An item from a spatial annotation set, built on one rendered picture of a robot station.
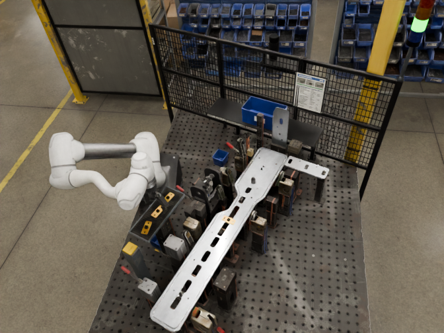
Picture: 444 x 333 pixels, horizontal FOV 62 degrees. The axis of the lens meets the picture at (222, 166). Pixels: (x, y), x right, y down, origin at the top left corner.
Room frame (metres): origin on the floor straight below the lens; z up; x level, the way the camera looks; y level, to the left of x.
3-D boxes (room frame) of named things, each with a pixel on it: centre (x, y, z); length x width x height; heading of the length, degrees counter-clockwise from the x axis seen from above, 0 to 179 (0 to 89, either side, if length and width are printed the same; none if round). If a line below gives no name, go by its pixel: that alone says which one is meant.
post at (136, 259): (1.05, 0.55, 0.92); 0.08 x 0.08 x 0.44; 56
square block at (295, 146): (1.81, -0.53, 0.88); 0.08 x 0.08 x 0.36; 56
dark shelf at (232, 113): (2.12, -0.35, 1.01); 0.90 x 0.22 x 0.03; 56
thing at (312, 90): (2.05, -0.66, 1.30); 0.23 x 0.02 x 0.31; 56
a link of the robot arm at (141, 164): (1.26, 0.40, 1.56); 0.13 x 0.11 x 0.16; 164
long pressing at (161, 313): (1.25, 0.00, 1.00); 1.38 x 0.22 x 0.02; 146
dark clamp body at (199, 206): (1.35, 0.17, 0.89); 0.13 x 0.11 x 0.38; 56
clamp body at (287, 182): (1.49, -0.41, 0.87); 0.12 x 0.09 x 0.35; 56
